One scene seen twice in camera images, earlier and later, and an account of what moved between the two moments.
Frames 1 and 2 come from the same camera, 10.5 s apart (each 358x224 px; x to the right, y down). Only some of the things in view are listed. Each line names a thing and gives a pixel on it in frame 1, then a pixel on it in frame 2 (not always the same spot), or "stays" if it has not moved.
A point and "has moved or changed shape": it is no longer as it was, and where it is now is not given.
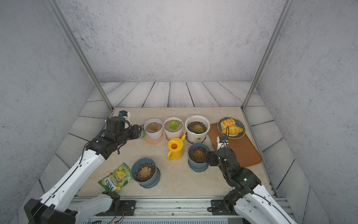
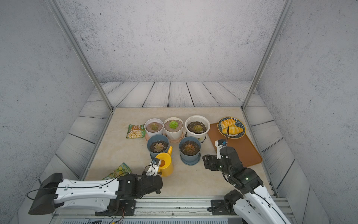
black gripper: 127,115 → 153,169
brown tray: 245,152 stays
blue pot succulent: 144,171 → 157,144
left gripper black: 135,131 → 145,177
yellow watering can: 175,147 → 166,167
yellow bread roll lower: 232,129 stays
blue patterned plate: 238,122 stays
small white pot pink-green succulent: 153,128 stays
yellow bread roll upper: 228,122 stays
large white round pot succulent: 197,127 stays
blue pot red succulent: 197,157 has moved or changed shape
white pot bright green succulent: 173,128 stays
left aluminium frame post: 80,53 stays
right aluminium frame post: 287,5 stays
